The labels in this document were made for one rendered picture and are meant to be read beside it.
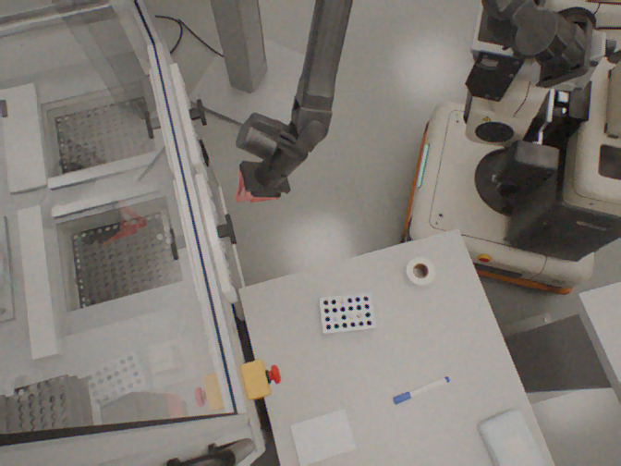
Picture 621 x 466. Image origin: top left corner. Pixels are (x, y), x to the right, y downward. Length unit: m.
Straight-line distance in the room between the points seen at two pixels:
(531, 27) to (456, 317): 0.66
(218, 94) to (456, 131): 1.06
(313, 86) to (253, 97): 1.47
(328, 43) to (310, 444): 0.82
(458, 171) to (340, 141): 0.58
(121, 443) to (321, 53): 0.68
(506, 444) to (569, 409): 0.97
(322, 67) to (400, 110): 1.51
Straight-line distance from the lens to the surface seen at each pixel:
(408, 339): 1.23
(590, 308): 1.39
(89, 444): 0.31
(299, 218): 2.09
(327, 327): 1.21
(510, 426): 1.23
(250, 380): 1.05
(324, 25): 0.86
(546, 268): 1.94
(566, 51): 1.05
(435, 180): 1.91
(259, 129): 0.90
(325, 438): 1.18
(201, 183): 1.16
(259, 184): 0.98
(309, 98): 0.88
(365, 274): 1.24
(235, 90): 2.37
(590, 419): 2.21
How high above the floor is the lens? 1.96
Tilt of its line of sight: 71 degrees down
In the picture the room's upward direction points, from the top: straight up
